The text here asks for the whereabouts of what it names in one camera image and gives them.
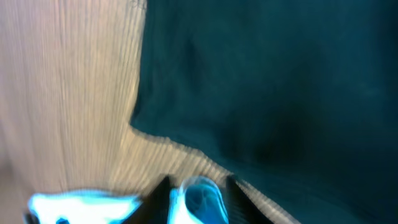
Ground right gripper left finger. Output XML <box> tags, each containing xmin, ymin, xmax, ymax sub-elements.
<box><xmin>123</xmin><ymin>175</ymin><xmax>172</xmax><ymax>224</ymax></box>

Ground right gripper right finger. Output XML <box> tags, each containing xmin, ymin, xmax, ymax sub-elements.
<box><xmin>224</xmin><ymin>175</ymin><xmax>273</xmax><ymax>224</ymax></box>

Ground light blue printed t-shirt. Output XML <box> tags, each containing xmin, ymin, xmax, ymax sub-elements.
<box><xmin>131</xmin><ymin>0</ymin><xmax>397</xmax><ymax>223</ymax></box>

